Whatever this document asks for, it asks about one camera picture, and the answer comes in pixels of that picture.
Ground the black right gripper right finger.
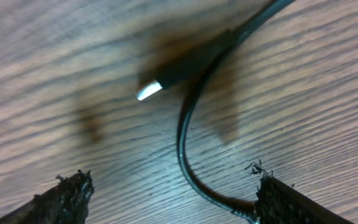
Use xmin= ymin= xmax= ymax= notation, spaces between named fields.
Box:
xmin=247 ymin=162 xmax=352 ymax=224

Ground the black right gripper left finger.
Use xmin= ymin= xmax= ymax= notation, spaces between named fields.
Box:
xmin=0 ymin=170 xmax=94 ymax=224

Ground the black cable small plug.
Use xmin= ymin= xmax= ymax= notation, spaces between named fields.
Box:
xmin=136 ymin=0 xmax=293 ymax=223

